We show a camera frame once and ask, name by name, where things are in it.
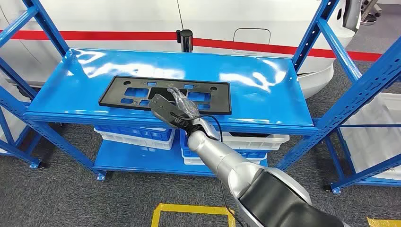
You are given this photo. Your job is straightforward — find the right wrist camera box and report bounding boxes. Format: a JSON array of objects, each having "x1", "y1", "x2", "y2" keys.
[{"x1": 148, "y1": 95, "x2": 189, "y2": 129}]

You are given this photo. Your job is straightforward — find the yellow floor tape square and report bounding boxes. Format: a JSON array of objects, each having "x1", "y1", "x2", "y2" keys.
[
  {"x1": 366, "y1": 217, "x2": 401, "y2": 227},
  {"x1": 151, "y1": 203, "x2": 236, "y2": 227}
]

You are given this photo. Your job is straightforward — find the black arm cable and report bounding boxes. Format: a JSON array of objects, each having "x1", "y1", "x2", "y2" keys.
[{"x1": 170, "y1": 113, "x2": 248, "y2": 227}]

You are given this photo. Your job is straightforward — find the black plastic part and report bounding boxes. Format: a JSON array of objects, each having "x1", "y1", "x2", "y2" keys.
[{"x1": 230, "y1": 132, "x2": 270, "y2": 139}]

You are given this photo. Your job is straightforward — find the red barrier belt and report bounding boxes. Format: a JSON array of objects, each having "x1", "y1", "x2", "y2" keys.
[
  {"x1": 0, "y1": 30, "x2": 178, "y2": 41},
  {"x1": 192, "y1": 38, "x2": 383, "y2": 62}
]

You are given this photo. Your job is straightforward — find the blue plastic bin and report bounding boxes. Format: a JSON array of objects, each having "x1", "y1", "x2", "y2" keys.
[
  {"x1": 94, "y1": 125, "x2": 173, "y2": 142},
  {"x1": 180, "y1": 130, "x2": 267, "y2": 159}
]

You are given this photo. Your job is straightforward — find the black stanchion post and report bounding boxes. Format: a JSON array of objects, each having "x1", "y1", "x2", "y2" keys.
[{"x1": 176, "y1": 29, "x2": 193, "y2": 53}]

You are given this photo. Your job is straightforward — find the black plastic plate holder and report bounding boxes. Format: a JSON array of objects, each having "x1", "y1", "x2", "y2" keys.
[{"x1": 98, "y1": 76, "x2": 233, "y2": 115}]

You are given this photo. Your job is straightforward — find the white car body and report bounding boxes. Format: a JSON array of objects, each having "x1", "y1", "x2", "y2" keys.
[{"x1": 0, "y1": 0, "x2": 361, "y2": 99}]

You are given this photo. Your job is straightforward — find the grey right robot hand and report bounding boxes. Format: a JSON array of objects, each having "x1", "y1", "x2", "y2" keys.
[{"x1": 166, "y1": 87, "x2": 201, "y2": 119}]

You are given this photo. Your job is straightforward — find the blue metal shelf rack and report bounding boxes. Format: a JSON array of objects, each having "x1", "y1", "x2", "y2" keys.
[
  {"x1": 0, "y1": 0, "x2": 401, "y2": 183},
  {"x1": 0, "y1": 105, "x2": 43, "y2": 170},
  {"x1": 323, "y1": 123, "x2": 401, "y2": 195}
]

